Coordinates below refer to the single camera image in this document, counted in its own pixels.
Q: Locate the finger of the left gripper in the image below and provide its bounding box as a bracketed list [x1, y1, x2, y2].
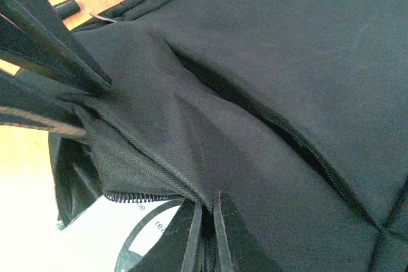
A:
[1, 71, 86, 137]
[1, 0, 112, 94]

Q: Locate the grey square book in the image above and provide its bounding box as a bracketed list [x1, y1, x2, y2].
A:
[56, 197, 182, 271]

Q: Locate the black student backpack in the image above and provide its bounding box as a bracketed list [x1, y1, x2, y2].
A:
[63, 0, 407, 271]

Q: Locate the pink cap black highlighter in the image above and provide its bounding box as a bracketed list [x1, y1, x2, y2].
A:
[53, 0, 80, 20]

